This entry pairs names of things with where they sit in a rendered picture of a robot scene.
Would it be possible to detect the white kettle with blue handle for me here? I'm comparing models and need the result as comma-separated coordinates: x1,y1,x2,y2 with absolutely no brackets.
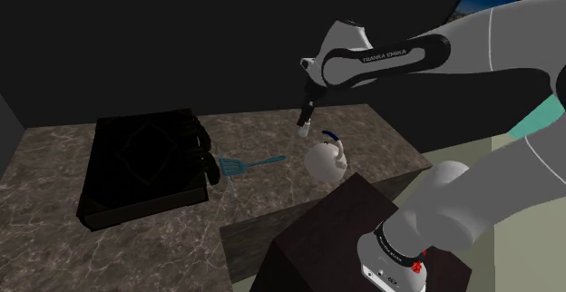
303,129,349,184

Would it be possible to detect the blue wall picture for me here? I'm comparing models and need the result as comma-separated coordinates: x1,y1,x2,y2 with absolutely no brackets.
445,0,520,24

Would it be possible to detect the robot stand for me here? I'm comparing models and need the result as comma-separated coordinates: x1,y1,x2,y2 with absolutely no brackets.
249,172,473,292

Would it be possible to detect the blue slotted spatula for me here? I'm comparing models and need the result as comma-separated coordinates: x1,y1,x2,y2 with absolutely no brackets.
218,154,288,178

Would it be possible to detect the black square cooktop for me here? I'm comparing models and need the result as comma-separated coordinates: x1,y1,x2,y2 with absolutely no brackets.
75,107,221,233

